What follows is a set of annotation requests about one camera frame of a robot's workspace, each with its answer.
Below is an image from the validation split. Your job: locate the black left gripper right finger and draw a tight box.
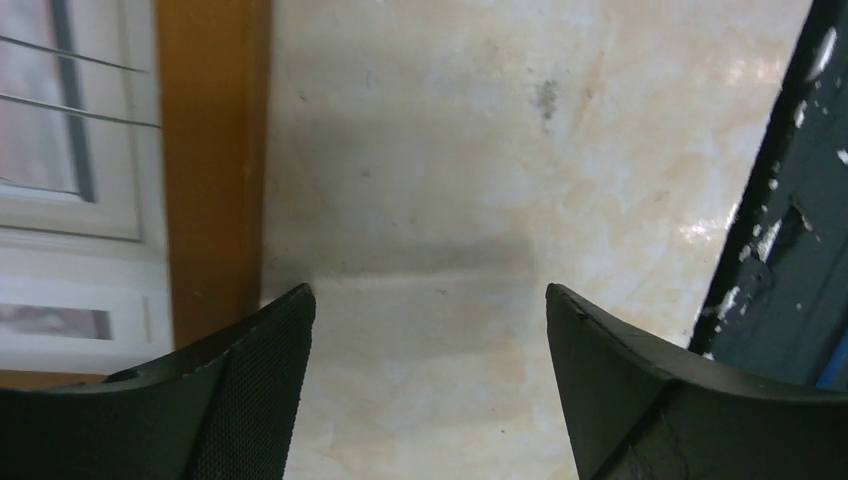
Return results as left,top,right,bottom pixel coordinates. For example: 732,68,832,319
546,283,847,479

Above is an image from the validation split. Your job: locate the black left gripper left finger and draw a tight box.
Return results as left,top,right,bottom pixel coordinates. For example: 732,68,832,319
1,284,316,479

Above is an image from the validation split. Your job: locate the plant window photo print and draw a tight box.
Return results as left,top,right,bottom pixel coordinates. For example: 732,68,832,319
1,0,174,374

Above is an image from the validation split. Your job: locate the wooden picture frame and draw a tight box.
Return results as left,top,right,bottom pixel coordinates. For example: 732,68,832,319
1,1,272,389

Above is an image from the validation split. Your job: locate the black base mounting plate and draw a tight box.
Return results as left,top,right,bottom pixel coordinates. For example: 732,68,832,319
689,1,847,391

